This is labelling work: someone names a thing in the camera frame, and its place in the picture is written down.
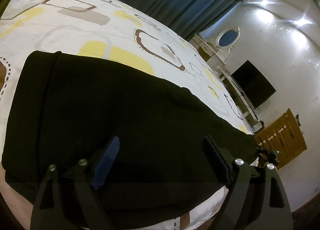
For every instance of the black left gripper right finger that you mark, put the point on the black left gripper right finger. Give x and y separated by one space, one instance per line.
256 198

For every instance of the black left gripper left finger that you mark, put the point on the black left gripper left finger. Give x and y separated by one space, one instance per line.
75 189

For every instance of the black pants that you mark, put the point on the black pants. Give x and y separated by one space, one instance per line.
145 139

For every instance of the brown wooden drawer cabinet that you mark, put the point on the brown wooden drawer cabinet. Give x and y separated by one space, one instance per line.
283 136

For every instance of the white television bench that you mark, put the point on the white television bench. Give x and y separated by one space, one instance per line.
241 100

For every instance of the black flat television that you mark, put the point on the black flat television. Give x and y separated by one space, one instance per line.
253 84

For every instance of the white dressing table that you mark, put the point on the white dressing table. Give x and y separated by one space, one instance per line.
207 50

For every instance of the white oval vanity mirror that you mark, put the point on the white oval vanity mirror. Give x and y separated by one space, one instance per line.
227 39

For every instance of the white patterned bed cover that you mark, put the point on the white patterned bed cover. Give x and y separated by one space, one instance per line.
111 30

